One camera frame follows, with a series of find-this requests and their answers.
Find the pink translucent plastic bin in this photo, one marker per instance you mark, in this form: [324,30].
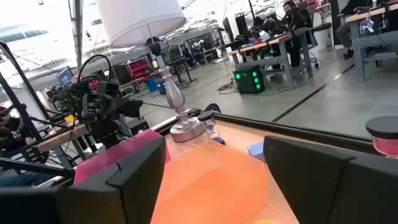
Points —
[102,155]

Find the small lavender wall charger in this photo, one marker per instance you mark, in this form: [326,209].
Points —
[256,151]

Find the brown bottle black cap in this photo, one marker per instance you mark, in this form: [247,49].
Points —
[206,115]

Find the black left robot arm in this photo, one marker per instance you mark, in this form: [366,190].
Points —
[66,98]

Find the grey desk wooden top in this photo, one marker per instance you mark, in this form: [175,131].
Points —
[357,56]
[287,71]

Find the black rig posts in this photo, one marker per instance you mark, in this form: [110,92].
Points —
[31,165]

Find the black-capped hourglass pink sand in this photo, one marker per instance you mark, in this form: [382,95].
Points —
[384,126]

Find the orange translucent plastic bin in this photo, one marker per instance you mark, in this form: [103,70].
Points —
[211,186]

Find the silver metal lamp base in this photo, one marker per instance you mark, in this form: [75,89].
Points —
[175,93]

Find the computer monitor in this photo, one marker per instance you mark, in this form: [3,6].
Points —
[64,76]

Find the white lamp shade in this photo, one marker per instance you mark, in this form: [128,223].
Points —
[140,21]

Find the red storage bins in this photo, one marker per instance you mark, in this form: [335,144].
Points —
[138,70]

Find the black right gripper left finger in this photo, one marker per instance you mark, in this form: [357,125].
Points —
[109,199]

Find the white trash bin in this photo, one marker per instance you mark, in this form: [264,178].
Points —
[321,39]

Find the black computer tower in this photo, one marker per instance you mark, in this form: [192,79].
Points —
[248,82]

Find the wooden workbench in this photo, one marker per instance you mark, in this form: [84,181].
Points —
[62,138]

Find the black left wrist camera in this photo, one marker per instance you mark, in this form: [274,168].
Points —
[109,89]

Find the person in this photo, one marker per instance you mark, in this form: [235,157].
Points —
[293,18]
[12,133]
[343,34]

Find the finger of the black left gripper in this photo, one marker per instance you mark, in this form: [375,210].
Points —
[124,107]

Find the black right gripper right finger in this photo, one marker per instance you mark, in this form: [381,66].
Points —
[311,180]

